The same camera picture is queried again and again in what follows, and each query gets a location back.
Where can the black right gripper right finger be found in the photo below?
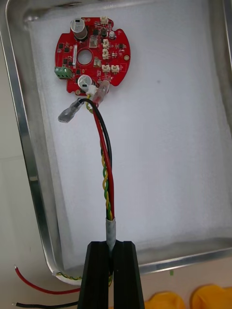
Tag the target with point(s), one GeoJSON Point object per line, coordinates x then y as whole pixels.
{"type": "Point", "coordinates": [126, 277]}

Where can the round red circuit board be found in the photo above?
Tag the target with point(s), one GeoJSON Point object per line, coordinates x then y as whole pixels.
{"type": "Point", "coordinates": [82, 38]}

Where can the yellow-orange plastic bin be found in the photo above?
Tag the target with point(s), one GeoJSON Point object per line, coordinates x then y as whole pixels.
{"type": "Point", "coordinates": [212, 298]}
{"type": "Point", "coordinates": [165, 301]}

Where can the steel tray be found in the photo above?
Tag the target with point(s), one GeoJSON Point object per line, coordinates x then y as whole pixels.
{"type": "Point", "coordinates": [21, 125]}

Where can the white sheet liner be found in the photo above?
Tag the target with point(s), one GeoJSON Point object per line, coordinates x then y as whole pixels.
{"type": "Point", "coordinates": [164, 135]}

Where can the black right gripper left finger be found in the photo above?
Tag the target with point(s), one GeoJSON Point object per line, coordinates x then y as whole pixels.
{"type": "Point", "coordinates": [95, 277]}

